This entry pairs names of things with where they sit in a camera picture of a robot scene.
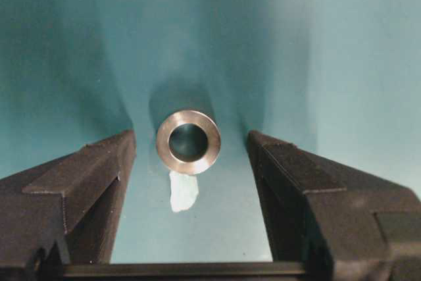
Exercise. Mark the silver metal washer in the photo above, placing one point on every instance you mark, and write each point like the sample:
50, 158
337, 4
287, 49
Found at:
188, 142

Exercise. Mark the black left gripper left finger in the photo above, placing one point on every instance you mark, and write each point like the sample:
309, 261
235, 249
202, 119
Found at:
66, 210

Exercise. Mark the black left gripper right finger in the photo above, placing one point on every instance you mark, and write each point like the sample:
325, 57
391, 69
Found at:
341, 222

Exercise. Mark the white tape marker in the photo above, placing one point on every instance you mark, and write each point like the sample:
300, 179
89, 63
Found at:
184, 190

